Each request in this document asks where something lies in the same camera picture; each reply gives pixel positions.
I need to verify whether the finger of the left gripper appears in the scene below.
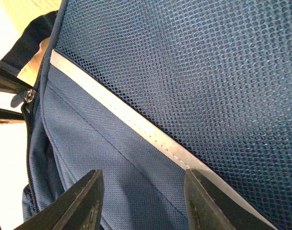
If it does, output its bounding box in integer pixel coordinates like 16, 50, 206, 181
0, 67, 32, 94
0, 108, 25, 125

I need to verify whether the navy blue backpack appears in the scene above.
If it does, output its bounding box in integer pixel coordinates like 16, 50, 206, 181
0, 0, 292, 230

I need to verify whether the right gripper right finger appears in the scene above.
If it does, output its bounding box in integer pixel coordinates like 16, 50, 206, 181
184, 169, 273, 230

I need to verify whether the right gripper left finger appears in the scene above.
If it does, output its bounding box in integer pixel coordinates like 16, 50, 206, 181
16, 169, 105, 230

